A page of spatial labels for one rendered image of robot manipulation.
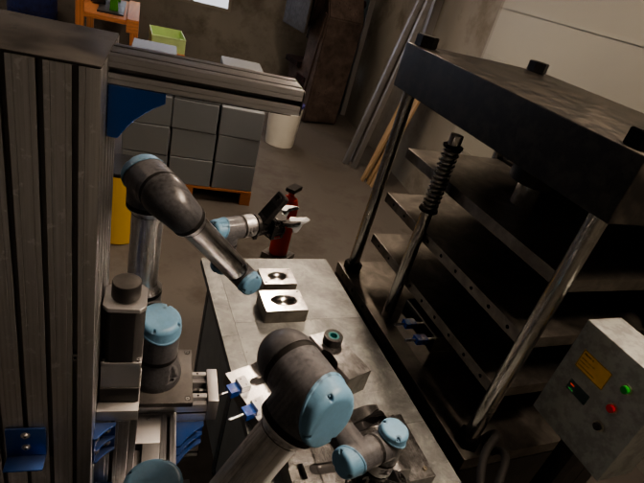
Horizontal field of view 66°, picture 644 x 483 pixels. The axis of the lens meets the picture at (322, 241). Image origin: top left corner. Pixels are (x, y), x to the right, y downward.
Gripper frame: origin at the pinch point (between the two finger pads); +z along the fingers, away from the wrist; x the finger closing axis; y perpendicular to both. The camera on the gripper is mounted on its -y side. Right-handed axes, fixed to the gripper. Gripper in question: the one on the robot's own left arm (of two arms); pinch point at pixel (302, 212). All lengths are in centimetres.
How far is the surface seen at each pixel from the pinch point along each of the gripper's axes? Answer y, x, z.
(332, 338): 48, 24, 17
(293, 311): 60, -2, 20
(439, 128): 82, -198, 380
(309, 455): 49, 60, -21
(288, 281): 63, -22, 32
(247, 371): 58, 19, -17
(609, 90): -45, -30, 286
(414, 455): 50, 77, 14
